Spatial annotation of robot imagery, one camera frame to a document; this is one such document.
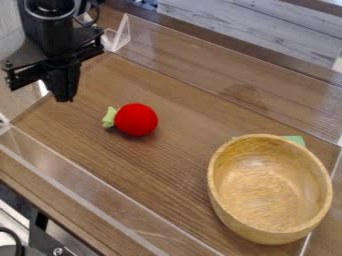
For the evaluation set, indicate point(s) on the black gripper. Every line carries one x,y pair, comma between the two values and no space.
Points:
56,46

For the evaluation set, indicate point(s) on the red felt strawberry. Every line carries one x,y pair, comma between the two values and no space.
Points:
135,119

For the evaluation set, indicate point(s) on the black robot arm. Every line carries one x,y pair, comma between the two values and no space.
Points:
55,9

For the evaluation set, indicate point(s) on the green felt piece behind bowl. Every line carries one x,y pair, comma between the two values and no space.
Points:
296,139

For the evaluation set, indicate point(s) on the wooden bowl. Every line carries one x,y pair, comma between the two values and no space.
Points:
268,187

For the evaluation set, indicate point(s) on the clear acrylic corner bracket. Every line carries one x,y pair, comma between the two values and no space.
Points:
115,39

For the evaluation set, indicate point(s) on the clear acrylic front wall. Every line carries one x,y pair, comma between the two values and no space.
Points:
105,219

